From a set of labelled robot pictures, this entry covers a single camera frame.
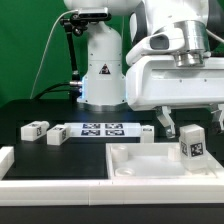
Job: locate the white square tabletop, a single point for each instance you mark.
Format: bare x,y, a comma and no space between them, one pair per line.
158,161

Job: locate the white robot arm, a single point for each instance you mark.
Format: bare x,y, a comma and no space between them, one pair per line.
152,55

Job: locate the white U-shaped fence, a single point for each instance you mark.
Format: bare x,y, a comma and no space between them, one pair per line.
104,192

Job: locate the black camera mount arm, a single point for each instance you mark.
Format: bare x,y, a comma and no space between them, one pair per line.
71,43

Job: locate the grey camera on mount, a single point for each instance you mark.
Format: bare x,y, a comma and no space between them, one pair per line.
95,14

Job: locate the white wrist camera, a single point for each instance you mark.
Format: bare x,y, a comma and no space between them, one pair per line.
167,42

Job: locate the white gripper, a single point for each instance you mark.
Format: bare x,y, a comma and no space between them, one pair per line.
156,81

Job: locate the white fiducial marker plate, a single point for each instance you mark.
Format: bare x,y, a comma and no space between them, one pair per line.
104,129

